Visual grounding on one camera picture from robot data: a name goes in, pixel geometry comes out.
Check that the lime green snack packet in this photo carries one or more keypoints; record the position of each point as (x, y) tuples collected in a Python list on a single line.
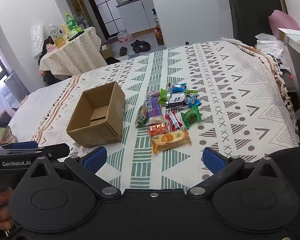
[(163, 95)]

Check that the pink white bag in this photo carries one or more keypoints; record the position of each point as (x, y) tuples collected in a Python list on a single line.
[(123, 37)]

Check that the purple bread packet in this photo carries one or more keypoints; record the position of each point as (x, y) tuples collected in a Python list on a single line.
[(153, 108)]

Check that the green soda bottle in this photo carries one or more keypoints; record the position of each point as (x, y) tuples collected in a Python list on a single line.
[(70, 22)]

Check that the small yellow bottle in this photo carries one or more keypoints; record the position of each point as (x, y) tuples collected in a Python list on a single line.
[(65, 28)]

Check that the black framed glass door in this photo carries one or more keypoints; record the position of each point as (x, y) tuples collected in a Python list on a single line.
[(103, 7)]

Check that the small brown snack packet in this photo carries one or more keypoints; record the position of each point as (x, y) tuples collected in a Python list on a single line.
[(168, 86)]

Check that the blue snack packet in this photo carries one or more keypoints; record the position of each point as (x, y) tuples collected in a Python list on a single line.
[(193, 101), (178, 88)]

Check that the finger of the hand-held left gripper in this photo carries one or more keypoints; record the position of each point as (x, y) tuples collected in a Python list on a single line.
[(55, 151), (25, 145)]

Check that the green packet on black tray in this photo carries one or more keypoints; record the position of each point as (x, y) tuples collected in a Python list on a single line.
[(76, 32)]

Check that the white cloth pile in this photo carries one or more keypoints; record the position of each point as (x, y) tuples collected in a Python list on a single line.
[(268, 45)]

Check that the yellow biscuit packet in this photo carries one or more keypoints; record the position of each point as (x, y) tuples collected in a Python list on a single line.
[(171, 140)]

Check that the black white snack packet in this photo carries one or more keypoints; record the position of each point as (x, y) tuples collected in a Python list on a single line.
[(176, 100)]

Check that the black spray bottle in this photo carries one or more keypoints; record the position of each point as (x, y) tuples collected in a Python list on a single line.
[(154, 16)]

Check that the person's left hand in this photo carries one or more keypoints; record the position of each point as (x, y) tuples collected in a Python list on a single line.
[(1, 211)]

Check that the black chair back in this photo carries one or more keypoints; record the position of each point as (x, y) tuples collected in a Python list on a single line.
[(252, 10)]

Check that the green orange snack packet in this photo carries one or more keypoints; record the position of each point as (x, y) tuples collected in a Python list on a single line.
[(140, 117)]

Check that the dark bag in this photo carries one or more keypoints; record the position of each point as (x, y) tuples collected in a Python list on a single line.
[(51, 78)]

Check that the black slippers pair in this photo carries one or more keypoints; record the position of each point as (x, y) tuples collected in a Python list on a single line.
[(140, 46)]

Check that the small green snack packet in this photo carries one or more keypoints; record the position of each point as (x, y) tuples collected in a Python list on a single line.
[(191, 92)]

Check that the brown cardboard box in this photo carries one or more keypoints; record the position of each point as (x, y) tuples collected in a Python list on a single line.
[(95, 135)]

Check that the pink pillow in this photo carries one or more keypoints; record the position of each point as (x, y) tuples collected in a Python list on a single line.
[(283, 22)]

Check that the red snack packet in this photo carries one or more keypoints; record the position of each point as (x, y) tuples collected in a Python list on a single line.
[(172, 120)]

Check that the purple pastry packet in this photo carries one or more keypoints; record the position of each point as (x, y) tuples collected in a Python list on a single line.
[(153, 94)]

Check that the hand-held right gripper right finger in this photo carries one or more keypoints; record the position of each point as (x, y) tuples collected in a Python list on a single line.
[(213, 160)]

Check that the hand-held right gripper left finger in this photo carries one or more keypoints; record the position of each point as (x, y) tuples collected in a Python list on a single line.
[(95, 159)]

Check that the black slipper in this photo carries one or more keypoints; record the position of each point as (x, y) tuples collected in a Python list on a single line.
[(123, 51)]

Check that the green cloth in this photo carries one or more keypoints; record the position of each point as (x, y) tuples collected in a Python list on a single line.
[(0, 133)]

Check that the small cardboard box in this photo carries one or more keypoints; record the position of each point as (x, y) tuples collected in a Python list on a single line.
[(106, 52)]

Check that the dotted tablecloth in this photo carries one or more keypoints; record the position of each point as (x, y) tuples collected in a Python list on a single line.
[(70, 55)]

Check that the white cabinet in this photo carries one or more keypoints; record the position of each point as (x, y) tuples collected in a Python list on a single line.
[(135, 15)]

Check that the yellow drink bottle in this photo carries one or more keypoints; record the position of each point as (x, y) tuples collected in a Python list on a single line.
[(57, 36)]

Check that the clear plastic bag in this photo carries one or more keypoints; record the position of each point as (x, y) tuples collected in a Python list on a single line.
[(36, 38)]

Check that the grey bin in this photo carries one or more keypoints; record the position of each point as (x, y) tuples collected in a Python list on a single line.
[(15, 86)]

